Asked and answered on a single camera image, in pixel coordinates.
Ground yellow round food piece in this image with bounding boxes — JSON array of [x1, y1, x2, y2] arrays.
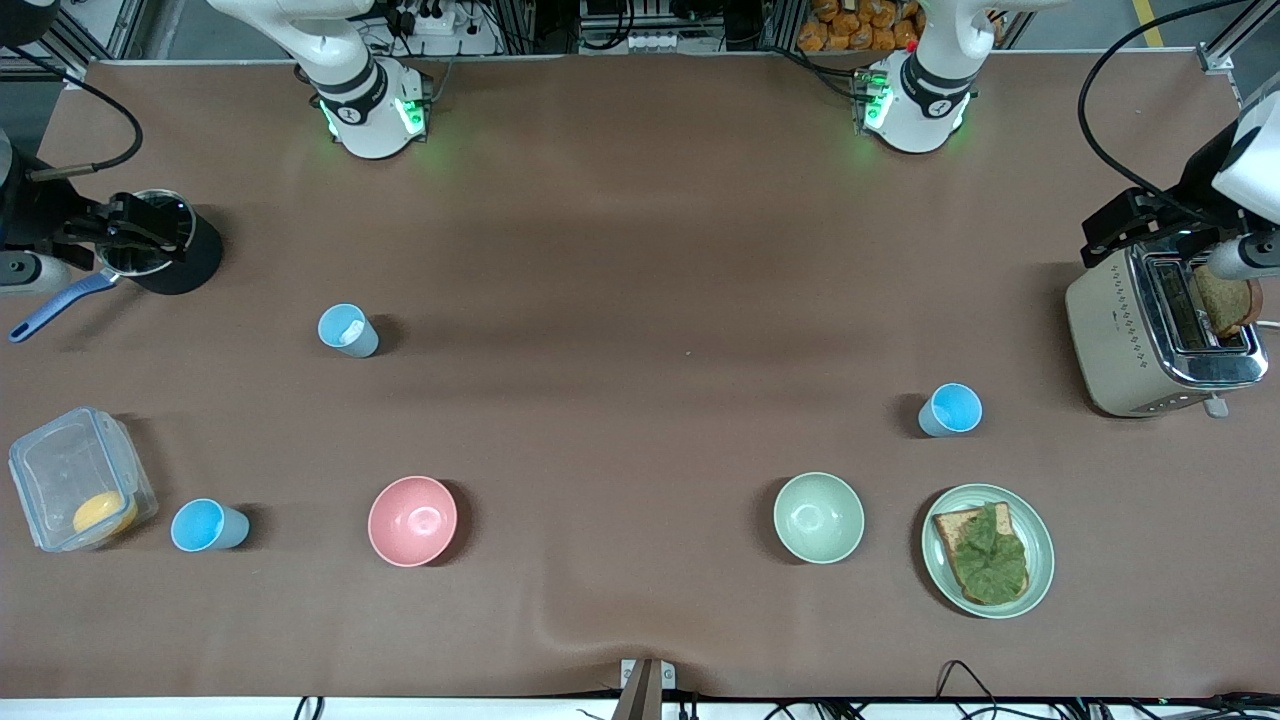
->
[[72, 490, 140, 537]]

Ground power strip with plugs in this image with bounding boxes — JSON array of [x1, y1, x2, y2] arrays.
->
[[385, 0, 459, 38]]

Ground black saucepan with blue handle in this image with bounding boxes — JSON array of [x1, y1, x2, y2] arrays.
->
[[8, 188, 225, 345]]

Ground bag of orange snacks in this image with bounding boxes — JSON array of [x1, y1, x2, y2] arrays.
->
[[797, 0, 923, 54]]

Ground pale green plate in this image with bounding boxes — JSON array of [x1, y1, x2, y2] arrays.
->
[[921, 483, 1056, 621]]

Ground clear plastic container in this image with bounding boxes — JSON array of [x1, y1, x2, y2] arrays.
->
[[7, 405, 160, 554]]

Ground brown toast slice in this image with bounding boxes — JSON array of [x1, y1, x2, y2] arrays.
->
[[932, 502, 1031, 607]]

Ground pink bowl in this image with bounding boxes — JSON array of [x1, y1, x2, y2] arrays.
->
[[367, 475, 459, 569]]

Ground metal table bracket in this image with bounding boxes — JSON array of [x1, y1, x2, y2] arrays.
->
[[612, 657, 678, 720]]

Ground pale green bowl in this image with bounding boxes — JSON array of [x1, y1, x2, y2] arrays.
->
[[773, 471, 866, 566]]

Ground brown bread slice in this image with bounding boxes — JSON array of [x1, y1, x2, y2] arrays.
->
[[1192, 265, 1264, 339]]

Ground aluminium frame profile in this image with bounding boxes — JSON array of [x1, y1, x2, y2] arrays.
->
[[1195, 0, 1280, 74]]

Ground beige and chrome toaster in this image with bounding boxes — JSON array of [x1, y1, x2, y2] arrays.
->
[[1064, 240, 1270, 420]]

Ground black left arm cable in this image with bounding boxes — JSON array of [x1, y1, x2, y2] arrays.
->
[[1076, 0, 1251, 206]]

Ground green lettuce leaf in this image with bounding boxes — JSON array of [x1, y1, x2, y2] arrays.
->
[[952, 503, 1030, 605]]

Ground looped black cable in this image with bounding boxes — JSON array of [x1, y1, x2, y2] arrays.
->
[[934, 659, 1003, 720]]

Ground light blue plastic cup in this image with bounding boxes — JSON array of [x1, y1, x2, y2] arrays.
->
[[317, 303, 381, 359], [917, 382, 984, 439], [169, 498, 251, 554]]

